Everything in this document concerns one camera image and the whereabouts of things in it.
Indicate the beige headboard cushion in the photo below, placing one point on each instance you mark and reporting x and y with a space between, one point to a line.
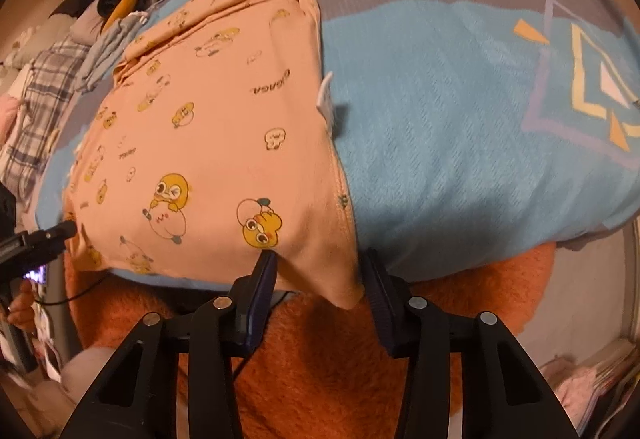
40 35

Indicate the grey bed frame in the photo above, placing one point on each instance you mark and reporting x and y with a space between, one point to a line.
67 319

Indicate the pink cartoon print shirt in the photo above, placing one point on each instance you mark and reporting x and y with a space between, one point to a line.
210 119

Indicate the navy garment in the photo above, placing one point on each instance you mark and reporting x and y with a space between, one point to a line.
107 4

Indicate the blue patterned bed sheet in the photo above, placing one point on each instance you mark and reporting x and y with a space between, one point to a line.
450 144

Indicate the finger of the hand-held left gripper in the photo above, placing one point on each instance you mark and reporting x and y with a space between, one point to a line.
52 235

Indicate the person's left hand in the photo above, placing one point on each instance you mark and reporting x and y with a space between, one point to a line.
22 311

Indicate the orange fluffy clothing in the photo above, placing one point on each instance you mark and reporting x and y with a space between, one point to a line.
320 369

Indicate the pale pink cloth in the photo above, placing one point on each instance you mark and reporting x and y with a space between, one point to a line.
575 389

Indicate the grey folded clothes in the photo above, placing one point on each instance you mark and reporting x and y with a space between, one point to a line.
105 51

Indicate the plaid pillow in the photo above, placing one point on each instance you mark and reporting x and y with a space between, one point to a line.
45 94

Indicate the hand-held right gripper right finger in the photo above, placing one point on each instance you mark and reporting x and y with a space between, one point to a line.
385 306

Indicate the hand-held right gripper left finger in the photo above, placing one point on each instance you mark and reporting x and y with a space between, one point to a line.
256 304

